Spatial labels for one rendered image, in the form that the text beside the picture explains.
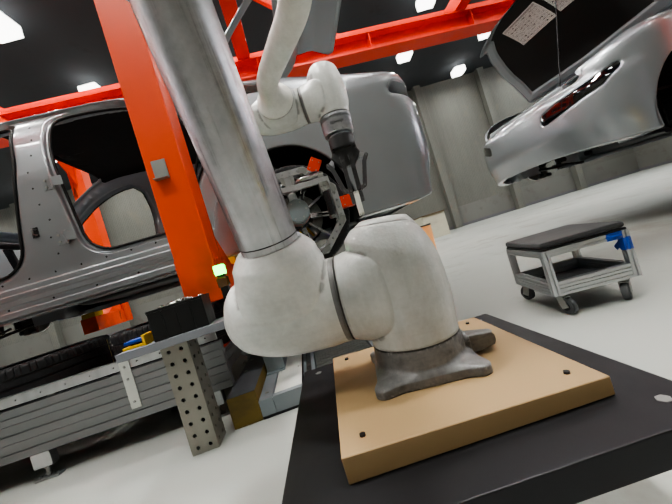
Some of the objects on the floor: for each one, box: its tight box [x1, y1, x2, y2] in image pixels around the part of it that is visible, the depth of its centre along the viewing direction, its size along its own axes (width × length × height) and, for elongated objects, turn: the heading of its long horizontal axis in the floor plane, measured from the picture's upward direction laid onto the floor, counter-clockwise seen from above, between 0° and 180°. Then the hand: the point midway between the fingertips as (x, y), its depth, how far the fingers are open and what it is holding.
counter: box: [414, 210, 451, 239], centre depth 1209 cm, size 82×257×88 cm, turn 92°
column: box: [160, 338, 226, 457], centre depth 120 cm, size 10×10×42 cm
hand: (358, 203), depth 90 cm, fingers closed
